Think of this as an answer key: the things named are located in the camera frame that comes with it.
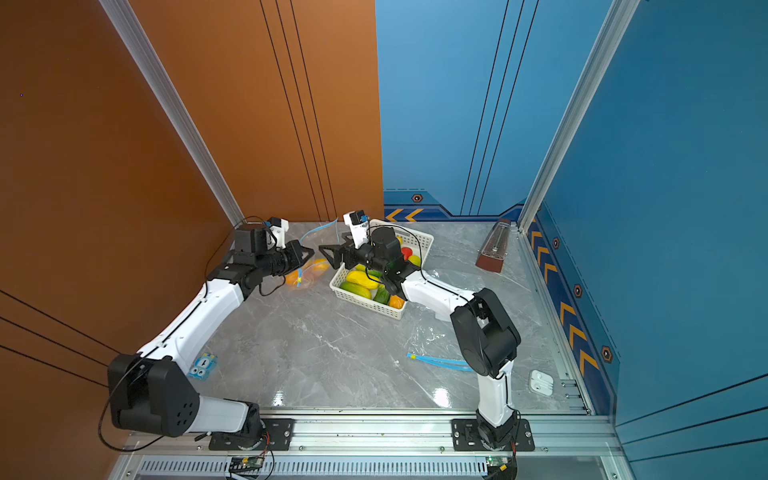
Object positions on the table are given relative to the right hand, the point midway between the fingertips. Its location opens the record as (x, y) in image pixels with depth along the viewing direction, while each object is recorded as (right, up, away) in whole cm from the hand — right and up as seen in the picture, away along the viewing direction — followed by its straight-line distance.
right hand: (334, 241), depth 82 cm
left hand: (-5, -2, +1) cm, 6 cm away
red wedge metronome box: (+51, -3, +19) cm, 54 cm away
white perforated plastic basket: (+27, -1, +27) cm, 38 cm away
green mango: (+5, -15, +13) cm, 20 cm away
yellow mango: (+6, -11, +18) cm, 22 cm away
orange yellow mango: (-6, -7, +7) cm, 11 cm away
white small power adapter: (+57, -39, -1) cm, 69 cm away
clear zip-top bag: (+29, -30, +6) cm, 42 cm away
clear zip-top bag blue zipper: (-4, +2, +4) cm, 6 cm away
